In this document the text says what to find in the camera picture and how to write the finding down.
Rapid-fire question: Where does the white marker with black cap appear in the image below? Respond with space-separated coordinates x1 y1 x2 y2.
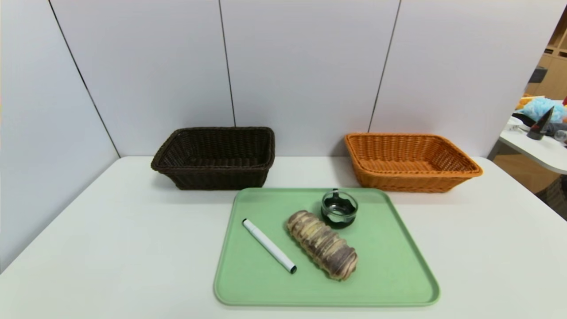
242 218 297 274

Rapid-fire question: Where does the marbled twisted bread roll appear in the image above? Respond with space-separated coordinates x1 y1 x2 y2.
286 210 358 281

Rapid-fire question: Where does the dark brown wicker basket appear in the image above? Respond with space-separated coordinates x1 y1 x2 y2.
151 127 276 191

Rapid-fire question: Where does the orange wicker basket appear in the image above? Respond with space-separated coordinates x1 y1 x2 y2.
345 132 483 193

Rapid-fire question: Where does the light green plastic tray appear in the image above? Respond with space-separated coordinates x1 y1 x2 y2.
214 187 440 307

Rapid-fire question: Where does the orange plush item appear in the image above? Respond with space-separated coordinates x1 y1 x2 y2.
515 95 545 110

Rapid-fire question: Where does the white side table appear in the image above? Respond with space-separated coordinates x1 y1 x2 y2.
499 116 567 175

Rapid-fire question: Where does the black cone object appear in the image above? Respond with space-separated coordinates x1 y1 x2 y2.
527 106 555 141

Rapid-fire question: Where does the light blue fluffy item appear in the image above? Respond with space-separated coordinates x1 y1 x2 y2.
522 97 567 124

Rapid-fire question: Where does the dark woven object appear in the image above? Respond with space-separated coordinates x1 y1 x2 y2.
536 174 567 221

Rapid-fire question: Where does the wooden shelf unit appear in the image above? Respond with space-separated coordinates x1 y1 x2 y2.
525 9 567 100

